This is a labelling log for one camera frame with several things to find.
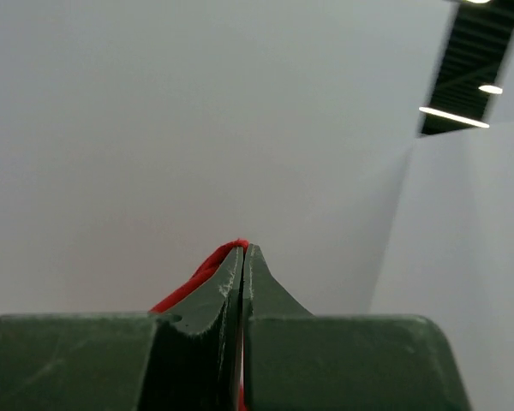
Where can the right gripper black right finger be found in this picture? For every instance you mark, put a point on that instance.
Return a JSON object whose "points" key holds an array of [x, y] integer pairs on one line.
{"points": [[295, 360]]}

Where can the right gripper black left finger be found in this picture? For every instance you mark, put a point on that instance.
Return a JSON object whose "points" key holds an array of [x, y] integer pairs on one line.
{"points": [[82, 361]]}

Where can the ceiling light fixtures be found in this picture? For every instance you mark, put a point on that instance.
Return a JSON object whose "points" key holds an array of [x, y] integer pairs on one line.
{"points": [[478, 44]]}

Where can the dark red t shirt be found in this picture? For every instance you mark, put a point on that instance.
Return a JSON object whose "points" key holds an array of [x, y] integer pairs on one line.
{"points": [[197, 278]]}

